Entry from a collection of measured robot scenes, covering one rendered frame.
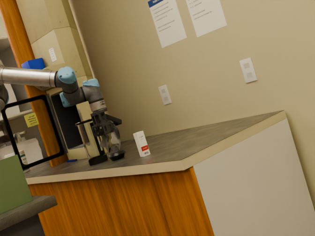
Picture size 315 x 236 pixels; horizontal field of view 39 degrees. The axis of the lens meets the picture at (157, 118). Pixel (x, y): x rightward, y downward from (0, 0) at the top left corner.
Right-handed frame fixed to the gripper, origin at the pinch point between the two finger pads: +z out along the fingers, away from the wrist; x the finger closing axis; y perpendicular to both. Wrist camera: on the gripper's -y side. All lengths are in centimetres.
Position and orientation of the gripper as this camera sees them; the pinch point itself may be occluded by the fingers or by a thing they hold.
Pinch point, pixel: (115, 148)
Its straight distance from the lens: 218.0
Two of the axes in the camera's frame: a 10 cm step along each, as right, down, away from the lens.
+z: 3.0, 9.5, 0.6
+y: -5.3, 2.2, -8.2
